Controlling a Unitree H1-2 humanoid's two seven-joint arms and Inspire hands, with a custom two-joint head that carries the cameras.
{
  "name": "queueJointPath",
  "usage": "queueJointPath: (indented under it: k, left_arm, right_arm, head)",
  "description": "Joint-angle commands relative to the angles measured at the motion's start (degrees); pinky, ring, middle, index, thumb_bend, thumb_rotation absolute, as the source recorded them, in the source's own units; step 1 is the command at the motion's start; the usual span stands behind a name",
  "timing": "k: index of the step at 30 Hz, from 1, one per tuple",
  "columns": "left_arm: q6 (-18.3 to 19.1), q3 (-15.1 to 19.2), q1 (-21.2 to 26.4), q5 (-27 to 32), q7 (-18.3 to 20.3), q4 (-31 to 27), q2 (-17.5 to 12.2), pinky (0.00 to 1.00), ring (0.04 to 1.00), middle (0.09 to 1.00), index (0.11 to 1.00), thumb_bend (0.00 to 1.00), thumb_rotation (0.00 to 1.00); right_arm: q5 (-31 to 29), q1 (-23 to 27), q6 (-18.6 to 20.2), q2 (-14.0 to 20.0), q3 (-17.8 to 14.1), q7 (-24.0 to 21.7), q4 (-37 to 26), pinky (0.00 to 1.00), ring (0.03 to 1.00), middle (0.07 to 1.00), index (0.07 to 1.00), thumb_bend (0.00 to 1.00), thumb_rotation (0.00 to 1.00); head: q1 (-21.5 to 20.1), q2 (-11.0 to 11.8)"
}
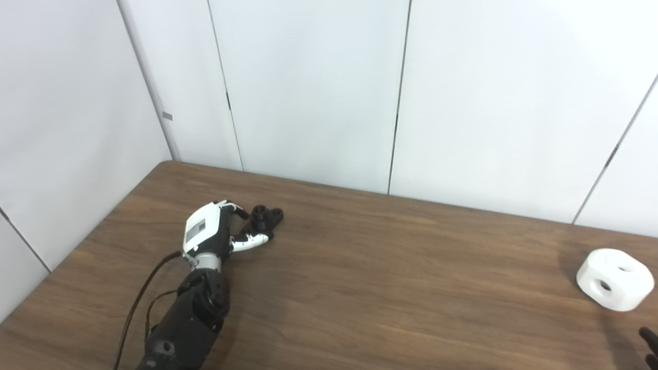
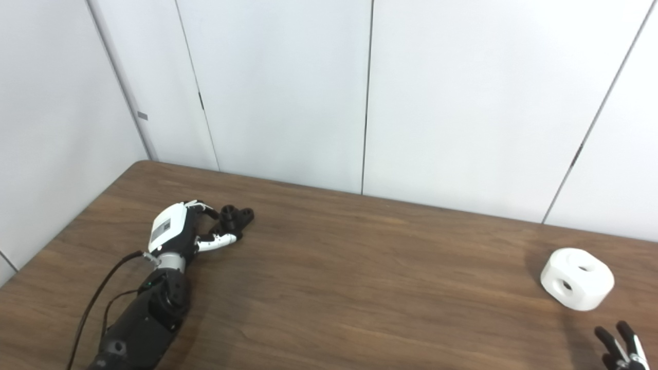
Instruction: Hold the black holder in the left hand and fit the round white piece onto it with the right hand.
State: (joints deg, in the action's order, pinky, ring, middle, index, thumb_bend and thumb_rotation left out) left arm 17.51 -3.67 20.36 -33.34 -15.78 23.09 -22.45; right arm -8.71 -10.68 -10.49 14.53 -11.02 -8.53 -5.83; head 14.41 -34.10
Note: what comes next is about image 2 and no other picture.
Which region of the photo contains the white cube with holes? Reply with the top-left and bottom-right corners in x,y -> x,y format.
540,248 -> 615,311

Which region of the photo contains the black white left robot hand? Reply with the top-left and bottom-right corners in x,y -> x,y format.
149,200 -> 242,257

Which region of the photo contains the black plastic holder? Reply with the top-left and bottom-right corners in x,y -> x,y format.
208,205 -> 255,240

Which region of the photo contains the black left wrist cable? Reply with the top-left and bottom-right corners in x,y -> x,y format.
67,250 -> 156,370

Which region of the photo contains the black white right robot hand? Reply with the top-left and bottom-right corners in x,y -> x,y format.
595,321 -> 651,370

